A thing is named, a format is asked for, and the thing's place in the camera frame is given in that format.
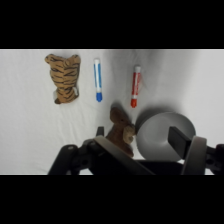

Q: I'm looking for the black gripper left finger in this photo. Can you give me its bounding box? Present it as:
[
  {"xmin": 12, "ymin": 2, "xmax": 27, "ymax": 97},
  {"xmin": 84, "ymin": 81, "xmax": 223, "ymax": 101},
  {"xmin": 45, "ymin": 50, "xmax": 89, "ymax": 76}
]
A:
[{"xmin": 47, "ymin": 125, "xmax": 156, "ymax": 176}]

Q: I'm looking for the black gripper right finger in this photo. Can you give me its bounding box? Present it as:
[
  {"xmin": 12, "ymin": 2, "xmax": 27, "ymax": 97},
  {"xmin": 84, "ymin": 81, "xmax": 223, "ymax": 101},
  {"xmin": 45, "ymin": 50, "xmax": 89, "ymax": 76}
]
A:
[{"xmin": 167, "ymin": 125, "xmax": 224, "ymax": 176}]

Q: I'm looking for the brown deer plush toy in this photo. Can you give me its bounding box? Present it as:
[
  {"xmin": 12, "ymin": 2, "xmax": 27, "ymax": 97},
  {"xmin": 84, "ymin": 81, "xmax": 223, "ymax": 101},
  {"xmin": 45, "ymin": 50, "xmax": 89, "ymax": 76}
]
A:
[{"xmin": 105, "ymin": 106, "xmax": 137, "ymax": 158}]

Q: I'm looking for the grey bowl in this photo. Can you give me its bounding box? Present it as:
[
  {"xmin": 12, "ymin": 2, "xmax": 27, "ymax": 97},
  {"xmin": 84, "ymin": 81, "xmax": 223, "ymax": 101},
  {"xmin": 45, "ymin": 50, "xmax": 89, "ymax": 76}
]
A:
[{"xmin": 134, "ymin": 111, "xmax": 197, "ymax": 162}]

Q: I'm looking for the red and white marker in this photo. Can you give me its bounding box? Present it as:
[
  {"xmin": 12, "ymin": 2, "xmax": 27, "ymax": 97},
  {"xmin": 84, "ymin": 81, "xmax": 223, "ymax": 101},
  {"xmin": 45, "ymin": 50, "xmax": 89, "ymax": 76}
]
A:
[{"xmin": 130, "ymin": 64, "xmax": 142, "ymax": 109}]

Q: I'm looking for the blue and white marker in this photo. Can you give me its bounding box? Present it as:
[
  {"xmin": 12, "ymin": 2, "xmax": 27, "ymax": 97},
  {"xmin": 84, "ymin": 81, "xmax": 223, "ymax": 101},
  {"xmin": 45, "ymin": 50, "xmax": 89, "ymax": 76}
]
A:
[{"xmin": 93, "ymin": 57, "xmax": 104, "ymax": 103}]

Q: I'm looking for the striped tiger plush toy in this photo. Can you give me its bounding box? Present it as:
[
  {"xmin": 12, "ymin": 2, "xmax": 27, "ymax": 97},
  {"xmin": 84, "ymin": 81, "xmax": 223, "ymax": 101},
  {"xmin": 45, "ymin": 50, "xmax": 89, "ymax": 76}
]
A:
[{"xmin": 44, "ymin": 53, "xmax": 82, "ymax": 105}]

